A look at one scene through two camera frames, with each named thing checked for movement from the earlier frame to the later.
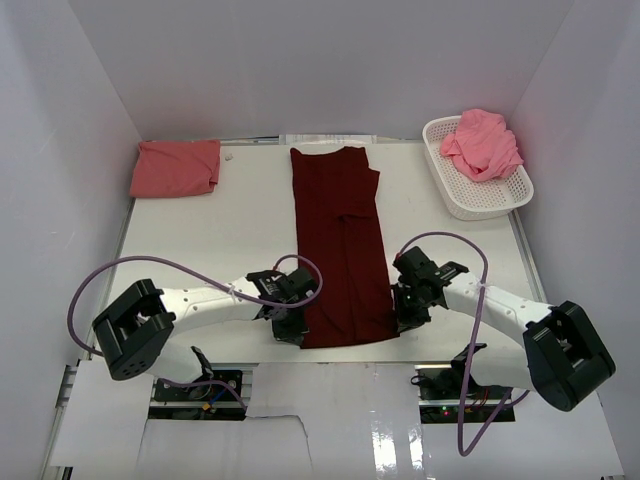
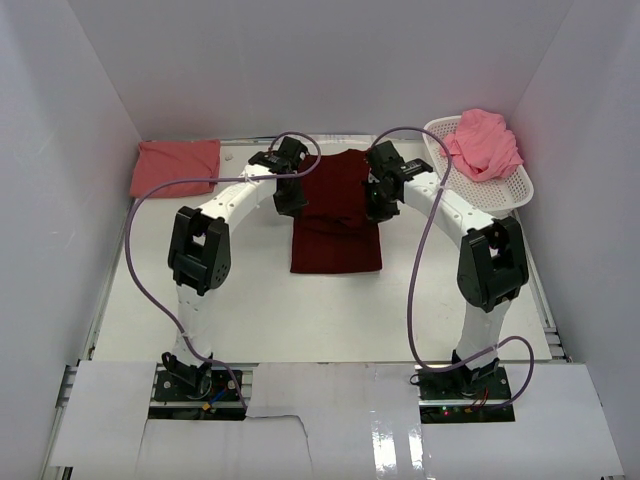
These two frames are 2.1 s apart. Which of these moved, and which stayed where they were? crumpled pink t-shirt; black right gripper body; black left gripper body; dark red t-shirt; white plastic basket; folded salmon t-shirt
Moved: dark red t-shirt; black left gripper body; black right gripper body
Stayed: crumpled pink t-shirt; folded salmon t-shirt; white plastic basket
